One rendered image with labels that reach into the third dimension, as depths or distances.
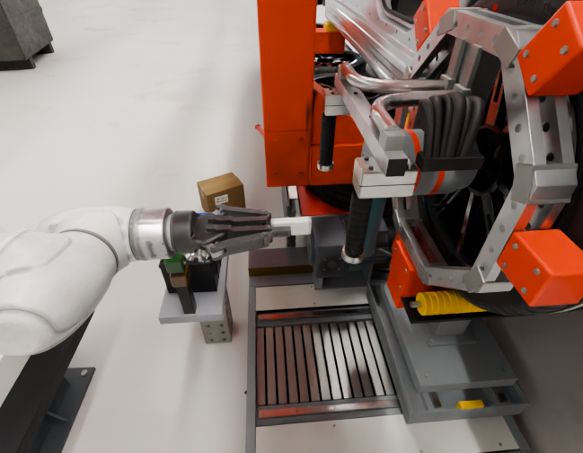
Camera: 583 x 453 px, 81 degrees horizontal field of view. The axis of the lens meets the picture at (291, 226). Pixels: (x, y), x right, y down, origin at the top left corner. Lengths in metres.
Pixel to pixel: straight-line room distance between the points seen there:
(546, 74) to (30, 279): 0.67
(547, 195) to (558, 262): 0.09
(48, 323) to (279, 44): 0.88
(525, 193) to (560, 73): 0.15
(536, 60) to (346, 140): 0.74
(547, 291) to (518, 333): 1.14
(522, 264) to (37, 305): 0.62
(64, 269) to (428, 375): 0.99
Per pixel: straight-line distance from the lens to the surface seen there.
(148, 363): 1.48
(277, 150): 1.19
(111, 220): 0.60
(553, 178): 0.59
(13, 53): 5.58
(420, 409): 1.22
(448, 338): 1.26
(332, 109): 0.85
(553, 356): 1.72
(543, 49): 0.59
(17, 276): 0.49
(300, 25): 1.08
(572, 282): 0.59
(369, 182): 0.54
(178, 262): 0.82
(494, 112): 0.84
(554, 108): 0.62
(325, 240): 1.21
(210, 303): 0.99
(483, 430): 1.34
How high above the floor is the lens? 1.22
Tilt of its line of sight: 40 degrees down
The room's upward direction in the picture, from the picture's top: straight up
